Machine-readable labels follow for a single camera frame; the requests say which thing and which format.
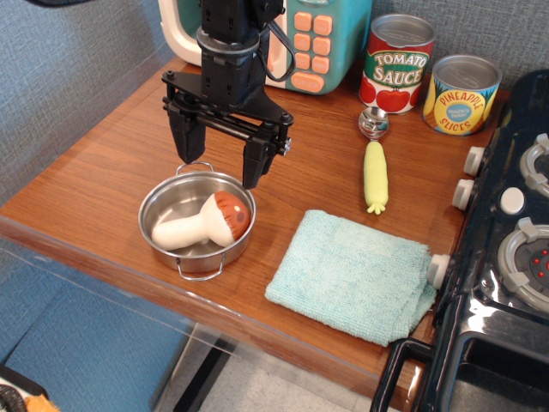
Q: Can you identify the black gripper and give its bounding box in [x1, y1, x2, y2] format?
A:
[162, 40, 293, 190]

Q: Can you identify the yellow handled metal spoon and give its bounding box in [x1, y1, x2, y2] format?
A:
[359, 106, 389, 215]

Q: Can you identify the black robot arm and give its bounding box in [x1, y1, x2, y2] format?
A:
[162, 1, 293, 189]

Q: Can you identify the plush mushroom toy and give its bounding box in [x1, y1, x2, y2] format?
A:
[151, 191, 250, 251]

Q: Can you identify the toy microwave teal and pink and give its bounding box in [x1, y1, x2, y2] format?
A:
[158, 0, 372, 95]

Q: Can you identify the light blue folded towel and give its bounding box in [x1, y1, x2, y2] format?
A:
[265, 209, 437, 346]

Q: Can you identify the tomato sauce can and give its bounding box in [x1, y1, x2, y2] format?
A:
[359, 14, 436, 114]

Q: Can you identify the grey stove knob middle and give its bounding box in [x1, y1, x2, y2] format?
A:
[452, 179, 474, 211]

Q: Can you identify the grey stove knob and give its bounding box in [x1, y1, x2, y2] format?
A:
[463, 146, 485, 177]
[426, 254, 450, 289]
[452, 179, 474, 211]

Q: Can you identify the pineapple slices can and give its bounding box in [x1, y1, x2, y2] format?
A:
[423, 55, 502, 136]

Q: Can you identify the grey stove knob lower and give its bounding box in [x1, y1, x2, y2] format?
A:
[426, 254, 450, 289]

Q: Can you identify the grey stove knob upper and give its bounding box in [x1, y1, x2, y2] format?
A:
[463, 146, 485, 177]

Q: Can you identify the orange fuzzy object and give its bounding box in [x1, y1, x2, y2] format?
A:
[24, 395, 60, 412]

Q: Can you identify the black toy stove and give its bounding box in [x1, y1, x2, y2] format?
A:
[371, 70, 548, 411]

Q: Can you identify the metal pot with handles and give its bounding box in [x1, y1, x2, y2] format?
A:
[138, 162, 256, 282]

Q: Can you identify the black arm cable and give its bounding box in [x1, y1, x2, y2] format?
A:
[256, 19, 297, 83]

